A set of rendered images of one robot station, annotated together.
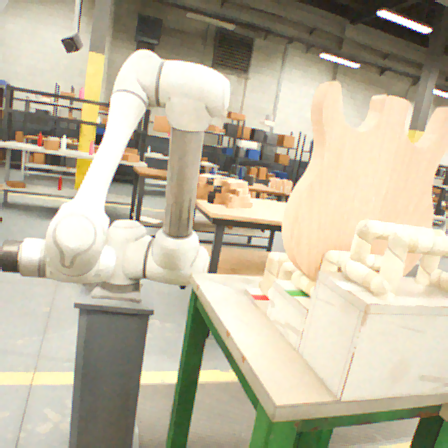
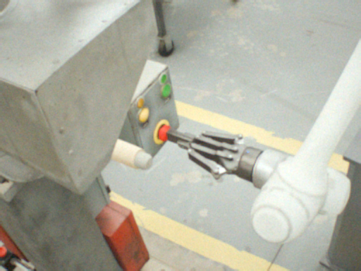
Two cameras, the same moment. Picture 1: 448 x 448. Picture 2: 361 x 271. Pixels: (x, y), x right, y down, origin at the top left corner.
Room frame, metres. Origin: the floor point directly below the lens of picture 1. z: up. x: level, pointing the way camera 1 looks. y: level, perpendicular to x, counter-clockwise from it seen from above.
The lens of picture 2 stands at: (0.36, -0.03, 1.74)
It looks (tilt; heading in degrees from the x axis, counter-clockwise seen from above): 45 degrees down; 60
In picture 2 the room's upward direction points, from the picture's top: 11 degrees counter-clockwise
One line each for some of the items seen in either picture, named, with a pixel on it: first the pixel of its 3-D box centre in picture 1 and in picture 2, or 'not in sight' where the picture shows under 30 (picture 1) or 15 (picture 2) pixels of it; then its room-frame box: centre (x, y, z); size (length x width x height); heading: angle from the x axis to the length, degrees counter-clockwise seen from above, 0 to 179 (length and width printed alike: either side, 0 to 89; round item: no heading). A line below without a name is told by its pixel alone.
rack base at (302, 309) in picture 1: (338, 315); not in sight; (0.79, -0.29, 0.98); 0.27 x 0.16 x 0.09; 110
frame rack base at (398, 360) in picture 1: (389, 332); not in sight; (0.65, -0.34, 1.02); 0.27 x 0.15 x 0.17; 110
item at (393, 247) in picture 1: (390, 270); not in sight; (0.57, -0.27, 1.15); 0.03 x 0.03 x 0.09
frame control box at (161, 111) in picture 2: not in sight; (115, 119); (0.65, 0.79, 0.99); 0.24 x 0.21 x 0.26; 110
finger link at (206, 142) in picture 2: not in sight; (216, 147); (0.78, 0.55, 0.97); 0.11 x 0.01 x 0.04; 108
